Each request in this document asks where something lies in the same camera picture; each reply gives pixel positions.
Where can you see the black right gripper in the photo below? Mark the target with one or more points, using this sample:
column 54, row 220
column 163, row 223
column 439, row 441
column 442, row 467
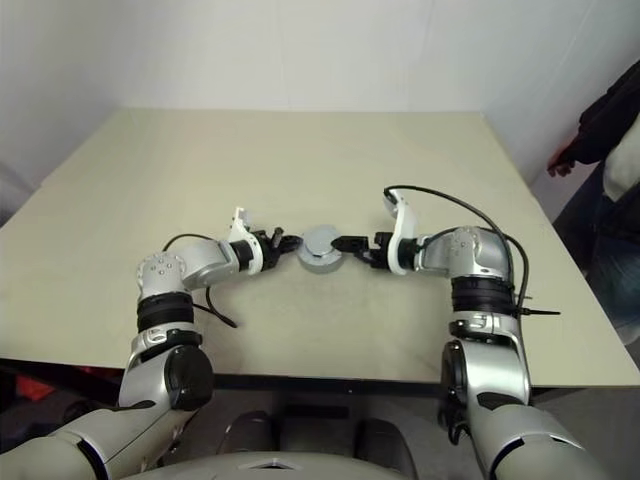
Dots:
column 380, row 250

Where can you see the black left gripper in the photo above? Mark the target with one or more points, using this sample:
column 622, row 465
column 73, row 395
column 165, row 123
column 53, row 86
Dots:
column 267, row 255

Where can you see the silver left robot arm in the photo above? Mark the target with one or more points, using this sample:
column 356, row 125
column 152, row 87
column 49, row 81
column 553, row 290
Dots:
column 200, row 260

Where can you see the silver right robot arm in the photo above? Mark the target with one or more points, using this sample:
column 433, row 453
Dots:
column 470, row 250

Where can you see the bystander bare hand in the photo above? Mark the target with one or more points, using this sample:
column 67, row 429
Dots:
column 561, row 164

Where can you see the dark rounded shape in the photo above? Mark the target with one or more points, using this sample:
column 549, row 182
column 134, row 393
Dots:
column 250, row 432
column 387, row 442

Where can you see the grey robot torso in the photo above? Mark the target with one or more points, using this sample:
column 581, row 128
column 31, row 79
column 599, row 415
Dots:
column 270, row 470

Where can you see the bystander in dark jacket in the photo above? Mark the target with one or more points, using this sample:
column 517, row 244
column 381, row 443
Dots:
column 620, row 150

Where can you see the red object under table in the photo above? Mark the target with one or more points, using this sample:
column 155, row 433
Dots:
column 35, row 387

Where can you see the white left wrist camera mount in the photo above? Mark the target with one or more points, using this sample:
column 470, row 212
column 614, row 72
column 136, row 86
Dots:
column 242, row 227

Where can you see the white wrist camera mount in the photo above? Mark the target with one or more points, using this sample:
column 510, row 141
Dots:
column 242, row 227
column 405, row 225

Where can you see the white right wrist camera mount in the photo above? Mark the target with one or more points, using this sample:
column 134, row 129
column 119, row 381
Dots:
column 405, row 225

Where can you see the dark table frame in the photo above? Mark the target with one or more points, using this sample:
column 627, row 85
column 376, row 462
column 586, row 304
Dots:
column 325, row 385

